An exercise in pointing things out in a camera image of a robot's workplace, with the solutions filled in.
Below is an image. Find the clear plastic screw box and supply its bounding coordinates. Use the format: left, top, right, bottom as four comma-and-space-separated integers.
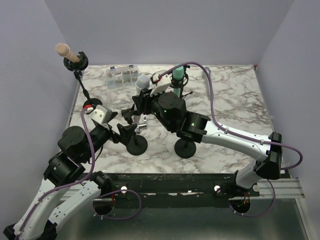
105, 65, 139, 89

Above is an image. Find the beige microphone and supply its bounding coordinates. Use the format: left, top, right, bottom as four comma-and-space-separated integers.
55, 43, 81, 63

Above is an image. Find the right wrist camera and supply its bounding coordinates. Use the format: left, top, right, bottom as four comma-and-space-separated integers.
150, 70, 172, 97

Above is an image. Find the black tripod shock mount stand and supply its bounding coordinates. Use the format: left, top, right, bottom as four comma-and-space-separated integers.
170, 64, 190, 99

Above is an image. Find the black white-mic stand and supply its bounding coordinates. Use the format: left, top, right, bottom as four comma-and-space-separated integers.
121, 104, 149, 156

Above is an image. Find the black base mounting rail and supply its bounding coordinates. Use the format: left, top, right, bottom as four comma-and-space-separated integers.
93, 173, 260, 213

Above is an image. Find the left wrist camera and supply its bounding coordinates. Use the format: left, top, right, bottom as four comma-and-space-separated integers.
88, 105, 112, 126

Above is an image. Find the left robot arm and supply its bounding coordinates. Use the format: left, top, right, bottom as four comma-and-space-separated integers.
3, 110, 137, 240

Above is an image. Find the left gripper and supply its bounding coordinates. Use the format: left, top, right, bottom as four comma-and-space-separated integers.
81, 112, 138, 162

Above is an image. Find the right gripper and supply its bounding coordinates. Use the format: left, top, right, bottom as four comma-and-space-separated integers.
132, 85, 174, 132

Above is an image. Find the black mic stand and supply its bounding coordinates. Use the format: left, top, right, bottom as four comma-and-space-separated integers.
174, 139, 197, 159

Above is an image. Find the black tall shock mount stand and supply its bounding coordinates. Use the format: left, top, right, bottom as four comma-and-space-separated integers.
63, 51, 102, 109

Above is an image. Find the teal microphone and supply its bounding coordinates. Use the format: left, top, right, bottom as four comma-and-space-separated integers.
172, 66, 185, 97

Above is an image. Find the grey metal microphone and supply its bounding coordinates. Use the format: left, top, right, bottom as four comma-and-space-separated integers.
203, 66, 212, 84

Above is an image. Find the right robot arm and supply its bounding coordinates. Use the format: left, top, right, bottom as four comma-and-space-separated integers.
132, 89, 282, 196

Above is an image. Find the white microphone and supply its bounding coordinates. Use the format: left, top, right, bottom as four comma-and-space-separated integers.
133, 75, 150, 125

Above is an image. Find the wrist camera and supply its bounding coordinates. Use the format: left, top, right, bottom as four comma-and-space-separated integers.
88, 105, 112, 126
150, 70, 172, 97

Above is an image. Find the small chrome metal block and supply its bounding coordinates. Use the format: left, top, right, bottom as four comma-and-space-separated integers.
136, 115, 148, 133

